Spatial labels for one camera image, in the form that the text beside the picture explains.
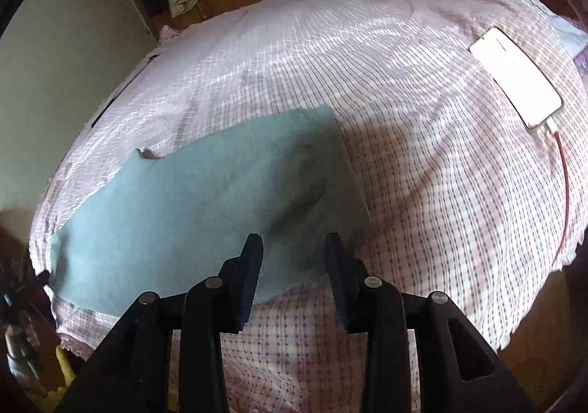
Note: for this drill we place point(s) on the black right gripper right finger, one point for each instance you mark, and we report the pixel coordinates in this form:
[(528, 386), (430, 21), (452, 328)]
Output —
[(367, 304)]

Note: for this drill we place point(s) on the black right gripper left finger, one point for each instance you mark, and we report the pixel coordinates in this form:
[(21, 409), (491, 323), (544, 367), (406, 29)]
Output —
[(219, 304)]

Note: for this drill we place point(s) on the teal pants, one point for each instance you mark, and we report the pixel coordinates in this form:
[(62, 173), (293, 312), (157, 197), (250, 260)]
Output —
[(163, 225)]

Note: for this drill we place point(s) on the white smartphone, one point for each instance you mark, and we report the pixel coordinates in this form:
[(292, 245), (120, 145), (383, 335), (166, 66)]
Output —
[(531, 93)]

